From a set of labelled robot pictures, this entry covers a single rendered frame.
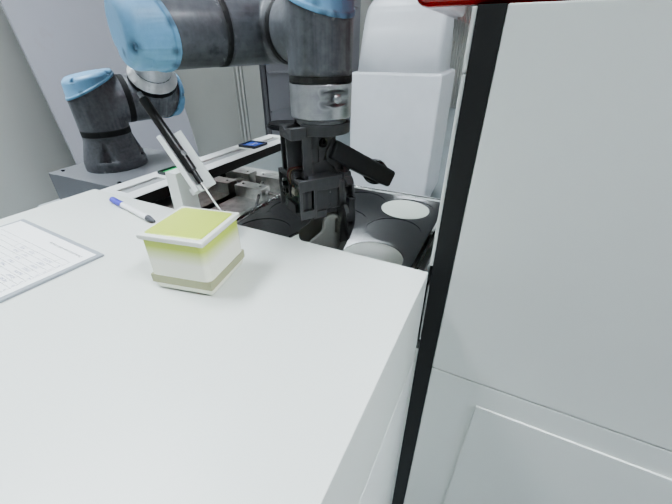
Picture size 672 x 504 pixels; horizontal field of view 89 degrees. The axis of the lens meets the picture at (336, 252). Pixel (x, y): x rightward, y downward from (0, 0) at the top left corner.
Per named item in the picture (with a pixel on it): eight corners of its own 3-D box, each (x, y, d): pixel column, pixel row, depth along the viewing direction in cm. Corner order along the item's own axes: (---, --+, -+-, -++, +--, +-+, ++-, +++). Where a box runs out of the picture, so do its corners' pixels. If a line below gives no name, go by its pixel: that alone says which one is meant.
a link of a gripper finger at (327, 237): (305, 268, 53) (302, 213, 48) (338, 257, 55) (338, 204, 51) (314, 278, 50) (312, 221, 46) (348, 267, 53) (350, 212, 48)
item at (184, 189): (225, 227, 50) (208, 132, 43) (206, 238, 47) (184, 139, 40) (195, 219, 53) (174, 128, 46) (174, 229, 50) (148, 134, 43)
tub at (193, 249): (247, 262, 42) (239, 211, 39) (214, 299, 36) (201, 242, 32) (193, 254, 44) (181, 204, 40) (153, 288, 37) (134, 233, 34)
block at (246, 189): (270, 196, 83) (269, 184, 82) (262, 201, 81) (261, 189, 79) (244, 191, 86) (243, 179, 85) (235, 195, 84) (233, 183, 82)
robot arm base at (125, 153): (74, 168, 93) (57, 131, 87) (125, 154, 104) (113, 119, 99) (109, 176, 87) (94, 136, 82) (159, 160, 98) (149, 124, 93)
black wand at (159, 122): (132, 96, 43) (135, 89, 42) (141, 94, 44) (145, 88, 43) (226, 231, 47) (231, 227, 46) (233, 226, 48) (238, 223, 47)
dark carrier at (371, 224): (445, 205, 75) (446, 203, 75) (397, 292, 48) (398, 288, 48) (309, 182, 88) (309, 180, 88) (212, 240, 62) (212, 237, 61)
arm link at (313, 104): (332, 78, 45) (367, 83, 39) (332, 115, 48) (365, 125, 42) (279, 81, 42) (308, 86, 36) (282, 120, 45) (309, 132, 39)
